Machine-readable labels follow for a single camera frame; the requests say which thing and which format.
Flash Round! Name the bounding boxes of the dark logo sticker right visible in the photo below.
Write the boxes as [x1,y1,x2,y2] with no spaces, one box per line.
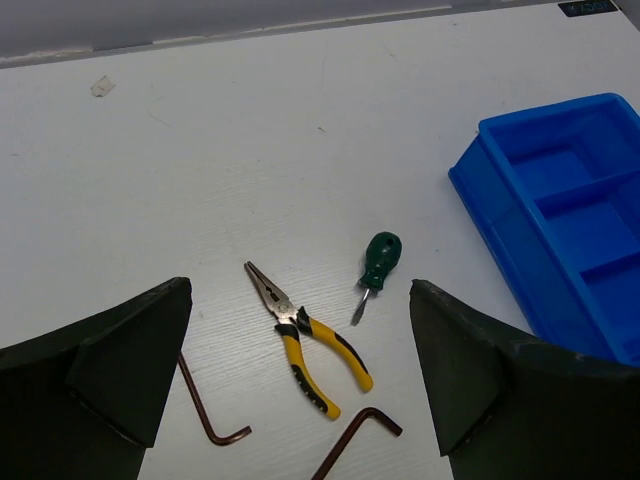
[558,0,618,18]

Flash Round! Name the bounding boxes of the yellow black needle-nose pliers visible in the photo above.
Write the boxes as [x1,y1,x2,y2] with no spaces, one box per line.
[244,261,374,420]

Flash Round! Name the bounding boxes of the clear tape scrap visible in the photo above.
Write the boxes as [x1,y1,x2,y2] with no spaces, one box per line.
[90,76,115,98]

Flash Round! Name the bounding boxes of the thin small hex key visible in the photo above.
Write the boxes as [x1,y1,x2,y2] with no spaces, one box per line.
[177,352,253,447]

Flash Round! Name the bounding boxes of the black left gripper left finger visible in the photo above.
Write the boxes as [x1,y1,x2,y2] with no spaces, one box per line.
[1,277,192,479]

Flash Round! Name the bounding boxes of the blue divided plastic bin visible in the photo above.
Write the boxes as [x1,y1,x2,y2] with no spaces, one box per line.
[449,93,639,366]

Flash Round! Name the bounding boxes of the green stubby screwdriver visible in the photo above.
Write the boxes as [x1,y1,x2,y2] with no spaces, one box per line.
[351,231,403,326]

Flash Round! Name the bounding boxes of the thick large hex key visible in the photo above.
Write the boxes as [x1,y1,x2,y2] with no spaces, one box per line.
[311,407,403,480]

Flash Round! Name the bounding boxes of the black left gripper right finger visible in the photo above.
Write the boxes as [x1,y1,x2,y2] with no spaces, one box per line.
[410,280,639,479]

